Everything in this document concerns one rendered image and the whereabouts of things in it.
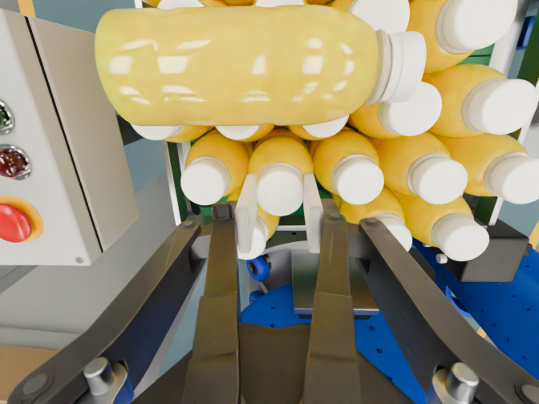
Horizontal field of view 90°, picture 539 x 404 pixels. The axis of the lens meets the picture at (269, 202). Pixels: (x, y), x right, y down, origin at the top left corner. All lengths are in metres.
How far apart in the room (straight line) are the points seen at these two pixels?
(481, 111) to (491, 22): 0.06
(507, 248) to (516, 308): 0.43
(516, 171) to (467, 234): 0.06
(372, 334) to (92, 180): 0.35
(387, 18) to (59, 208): 0.29
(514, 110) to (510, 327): 0.65
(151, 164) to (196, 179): 1.26
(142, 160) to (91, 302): 0.93
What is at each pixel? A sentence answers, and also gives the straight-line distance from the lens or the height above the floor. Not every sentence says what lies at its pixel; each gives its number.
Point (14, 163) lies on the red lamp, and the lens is 0.28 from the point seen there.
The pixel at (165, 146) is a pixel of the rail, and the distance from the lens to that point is 0.35.
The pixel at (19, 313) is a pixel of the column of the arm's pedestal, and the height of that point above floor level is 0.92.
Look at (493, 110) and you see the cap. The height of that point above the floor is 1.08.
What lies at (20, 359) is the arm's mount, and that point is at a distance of 0.64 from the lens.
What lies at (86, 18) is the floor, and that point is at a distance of 1.55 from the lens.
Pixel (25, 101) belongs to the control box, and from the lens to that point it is 0.27.
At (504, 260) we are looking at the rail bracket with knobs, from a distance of 0.46.
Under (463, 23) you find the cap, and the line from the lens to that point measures 0.25.
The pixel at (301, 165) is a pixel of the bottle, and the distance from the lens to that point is 0.24.
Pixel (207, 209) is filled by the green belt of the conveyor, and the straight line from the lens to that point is 0.46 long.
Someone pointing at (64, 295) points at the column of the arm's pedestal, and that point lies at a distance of 0.76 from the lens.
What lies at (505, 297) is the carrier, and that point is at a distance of 0.89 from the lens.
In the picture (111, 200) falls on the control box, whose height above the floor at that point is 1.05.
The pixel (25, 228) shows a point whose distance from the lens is 0.30.
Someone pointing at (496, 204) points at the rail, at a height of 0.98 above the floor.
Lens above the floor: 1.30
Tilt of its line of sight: 66 degrees down
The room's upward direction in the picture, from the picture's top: 174 degrees counter-clockwise
